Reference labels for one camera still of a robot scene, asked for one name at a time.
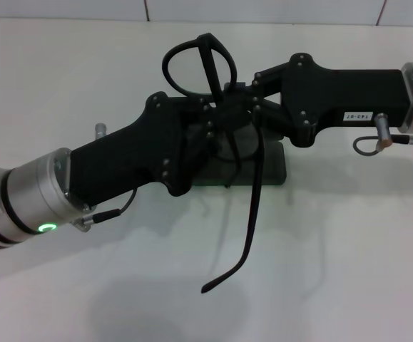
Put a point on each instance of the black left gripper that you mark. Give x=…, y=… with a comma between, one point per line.
x=127, y=160

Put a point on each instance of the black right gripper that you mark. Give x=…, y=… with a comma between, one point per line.
x=334, y=96

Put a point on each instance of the green glasses case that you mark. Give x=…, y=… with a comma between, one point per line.
x=270, y=167

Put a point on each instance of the black thin-frame glasses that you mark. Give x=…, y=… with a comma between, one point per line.
x=256, y=185

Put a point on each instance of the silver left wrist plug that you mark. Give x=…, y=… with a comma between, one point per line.
x=101, y=130

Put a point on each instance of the silver wrist plug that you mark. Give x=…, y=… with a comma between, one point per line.
x=383, y=130
x=101, y=130

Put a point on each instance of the silver right wrist plug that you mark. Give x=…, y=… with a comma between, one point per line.
x=383, y=130

